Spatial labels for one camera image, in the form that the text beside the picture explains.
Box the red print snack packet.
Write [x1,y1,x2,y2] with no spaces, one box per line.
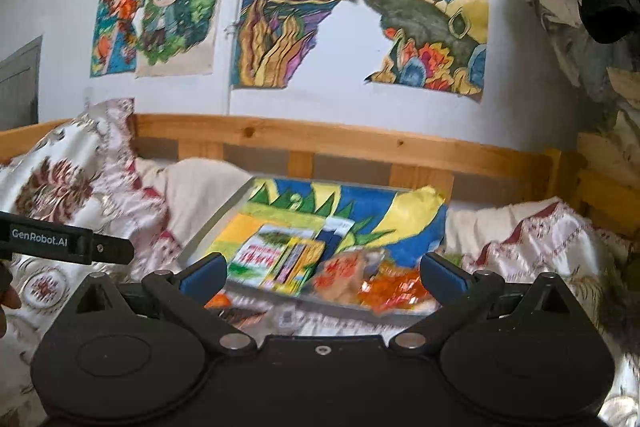
[311,251,387,304]

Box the cartoon child wall poster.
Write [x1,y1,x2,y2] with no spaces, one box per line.
[135,0,231,78]

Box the dark fuzzy cloth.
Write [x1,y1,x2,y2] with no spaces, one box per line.
[595,277,640,353]

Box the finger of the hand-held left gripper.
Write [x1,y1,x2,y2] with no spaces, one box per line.
[91,234,135,266]

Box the yellow snack packet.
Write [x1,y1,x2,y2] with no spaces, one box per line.
[272,237,327,297]

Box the white red snack packet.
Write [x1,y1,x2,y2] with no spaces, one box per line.
[227,223,321,288]

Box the grey door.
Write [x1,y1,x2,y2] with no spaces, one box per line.
[0,34,44,132]

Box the red-haired figure wall poster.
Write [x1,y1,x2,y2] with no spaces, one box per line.
[90,0,153,78]

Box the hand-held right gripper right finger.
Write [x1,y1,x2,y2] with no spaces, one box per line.
[387,252,583,358]

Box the tangerine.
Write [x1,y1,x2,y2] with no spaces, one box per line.
[204,293,235,311]

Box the swirl seaweed wall poster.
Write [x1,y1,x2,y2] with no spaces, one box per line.
[230,0,366,92]

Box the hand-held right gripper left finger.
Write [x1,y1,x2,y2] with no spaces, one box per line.
[62,252,258,358]

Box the floral satin blanket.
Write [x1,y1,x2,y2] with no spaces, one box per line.
[0,99,640,427]

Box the orange snack packet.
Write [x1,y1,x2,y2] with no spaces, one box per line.
[359,266,437,315]

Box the blue white snack packet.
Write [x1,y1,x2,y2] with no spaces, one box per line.
[319,216,358,260]

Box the patterned hanging cloth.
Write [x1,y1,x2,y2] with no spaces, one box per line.
[520,0,640,188]

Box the wooden bed rail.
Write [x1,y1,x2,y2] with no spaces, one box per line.
[0,114,640,240]

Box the grey metal box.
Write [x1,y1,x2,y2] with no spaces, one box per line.
[176,176,449,338]

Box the person's left hand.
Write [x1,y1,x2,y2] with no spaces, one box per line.
[0,289,23,340]

